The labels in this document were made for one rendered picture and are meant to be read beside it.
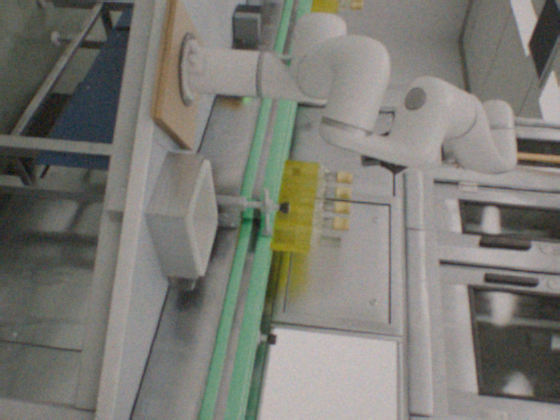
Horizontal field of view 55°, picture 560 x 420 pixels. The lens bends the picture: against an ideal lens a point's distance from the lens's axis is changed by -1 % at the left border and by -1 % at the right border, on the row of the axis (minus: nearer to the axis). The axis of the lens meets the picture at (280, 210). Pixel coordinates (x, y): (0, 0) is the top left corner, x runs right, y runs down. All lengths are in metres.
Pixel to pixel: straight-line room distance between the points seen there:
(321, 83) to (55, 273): 1.02
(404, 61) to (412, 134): 6.71
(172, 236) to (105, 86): 0.74
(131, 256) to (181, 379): 0.29
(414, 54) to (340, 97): 6.89
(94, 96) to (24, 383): 0.81
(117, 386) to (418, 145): 0.68
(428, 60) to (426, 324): 6.37
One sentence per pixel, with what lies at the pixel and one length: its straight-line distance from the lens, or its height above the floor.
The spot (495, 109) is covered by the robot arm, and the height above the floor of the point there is 1.40.
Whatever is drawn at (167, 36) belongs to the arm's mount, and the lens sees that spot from 1.11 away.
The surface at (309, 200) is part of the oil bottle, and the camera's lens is 1.47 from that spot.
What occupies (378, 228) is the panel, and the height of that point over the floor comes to 1.26.
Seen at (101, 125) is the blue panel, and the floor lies 0.46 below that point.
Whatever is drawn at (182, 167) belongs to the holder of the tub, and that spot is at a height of 0.79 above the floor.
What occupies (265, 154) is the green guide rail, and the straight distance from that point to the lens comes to 1.44.
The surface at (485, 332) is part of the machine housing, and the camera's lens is 1.57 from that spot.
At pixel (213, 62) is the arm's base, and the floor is 0.84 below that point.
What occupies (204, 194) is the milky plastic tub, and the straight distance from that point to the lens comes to 1.24.
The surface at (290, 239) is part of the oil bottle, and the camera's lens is 1.39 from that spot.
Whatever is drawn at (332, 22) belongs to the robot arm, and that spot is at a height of 1.08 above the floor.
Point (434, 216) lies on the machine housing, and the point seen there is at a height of 1.43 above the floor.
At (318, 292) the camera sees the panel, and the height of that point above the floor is 1.10.
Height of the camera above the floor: 1.10
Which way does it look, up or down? 5 degrees down
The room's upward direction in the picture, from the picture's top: 96 degrees clockwise
